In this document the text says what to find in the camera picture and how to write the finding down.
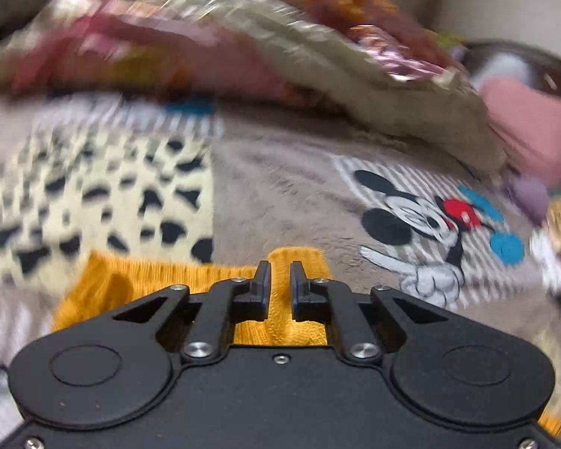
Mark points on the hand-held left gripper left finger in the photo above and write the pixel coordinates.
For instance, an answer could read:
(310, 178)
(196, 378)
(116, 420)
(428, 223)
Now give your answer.
(262, 292)

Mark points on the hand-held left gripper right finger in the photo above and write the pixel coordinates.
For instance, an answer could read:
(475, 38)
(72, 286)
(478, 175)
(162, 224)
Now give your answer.
(297, 292)

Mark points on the yellow knit garment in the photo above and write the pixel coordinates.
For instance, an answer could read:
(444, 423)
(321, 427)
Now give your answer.
(135, 280)

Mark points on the purple cloth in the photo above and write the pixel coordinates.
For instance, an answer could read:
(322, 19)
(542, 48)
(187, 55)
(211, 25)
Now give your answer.
(530, 196)

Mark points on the pink cloth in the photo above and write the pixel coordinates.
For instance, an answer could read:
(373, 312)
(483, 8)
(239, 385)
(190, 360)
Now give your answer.
(528, 117)

